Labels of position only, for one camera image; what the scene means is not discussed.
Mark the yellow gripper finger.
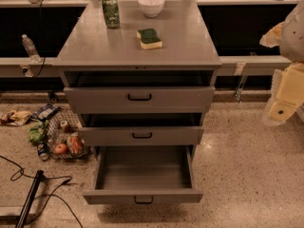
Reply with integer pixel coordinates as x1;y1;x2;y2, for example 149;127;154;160
262;63;304;126
259;22;284;48

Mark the green yellow sponge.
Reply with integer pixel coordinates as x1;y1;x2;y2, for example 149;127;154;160
137;28;162;49

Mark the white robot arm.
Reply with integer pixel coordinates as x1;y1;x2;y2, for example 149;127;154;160
259;0;304;126

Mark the grey drawer cabinet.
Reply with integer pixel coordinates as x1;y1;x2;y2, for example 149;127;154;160
52;0;222;152

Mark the grey bottom drawer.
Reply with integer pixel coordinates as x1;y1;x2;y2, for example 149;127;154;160
83;145;202;204

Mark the grey drawer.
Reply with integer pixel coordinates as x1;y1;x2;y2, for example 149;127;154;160
65;70;215;114
83;145;202;204
80;113;203;146

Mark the grey top drawer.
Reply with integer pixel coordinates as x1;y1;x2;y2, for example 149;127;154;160
65;70;215;114

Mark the grey middle drawer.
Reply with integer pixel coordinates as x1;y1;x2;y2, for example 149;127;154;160
80;113;203;146

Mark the white bowl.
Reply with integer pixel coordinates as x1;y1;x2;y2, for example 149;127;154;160
138;0;165;17

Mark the green soda can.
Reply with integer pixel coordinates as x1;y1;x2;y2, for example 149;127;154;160
102;0;120;29

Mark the orange snack packet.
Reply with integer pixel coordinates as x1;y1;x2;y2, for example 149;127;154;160
67;135;83;155

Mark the small brown can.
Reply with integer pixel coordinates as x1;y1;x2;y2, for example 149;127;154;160
60;121;71;133

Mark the red apple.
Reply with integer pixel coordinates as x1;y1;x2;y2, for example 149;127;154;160
54;143;67;155

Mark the blue white snack bag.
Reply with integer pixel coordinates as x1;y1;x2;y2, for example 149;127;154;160
31;104;60;122

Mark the clear plastic water bottle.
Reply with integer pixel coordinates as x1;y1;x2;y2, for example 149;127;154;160
22;34;41;63

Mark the blue soda can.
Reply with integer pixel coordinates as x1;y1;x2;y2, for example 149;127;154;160
37;142;49;161

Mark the green chip bag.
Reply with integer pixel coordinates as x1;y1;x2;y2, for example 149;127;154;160
28;120;48;145

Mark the yellow snack bag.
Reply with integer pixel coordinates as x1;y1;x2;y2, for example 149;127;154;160
0;110;31;126

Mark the black stand leg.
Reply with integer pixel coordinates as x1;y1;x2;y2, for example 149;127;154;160
15;170;44;228

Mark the wire mesh basket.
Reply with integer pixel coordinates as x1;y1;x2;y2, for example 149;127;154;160
47;108;90;160

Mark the black floor cable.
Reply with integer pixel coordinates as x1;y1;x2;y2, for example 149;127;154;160
0;155;84;228

